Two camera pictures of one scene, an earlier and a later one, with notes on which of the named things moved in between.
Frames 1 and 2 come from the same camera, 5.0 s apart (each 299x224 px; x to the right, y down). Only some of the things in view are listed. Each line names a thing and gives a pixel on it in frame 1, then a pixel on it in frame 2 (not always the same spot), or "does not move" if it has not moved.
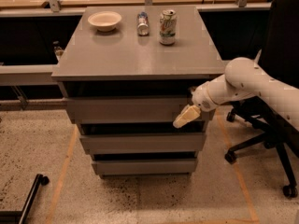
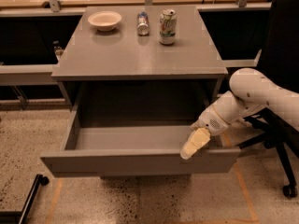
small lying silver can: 143,26 does not move
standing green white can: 167,27 does not move
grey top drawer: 130,108 to 104,150
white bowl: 105,21 does not move
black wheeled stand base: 9,217 does not move
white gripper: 202,99 to 209,119
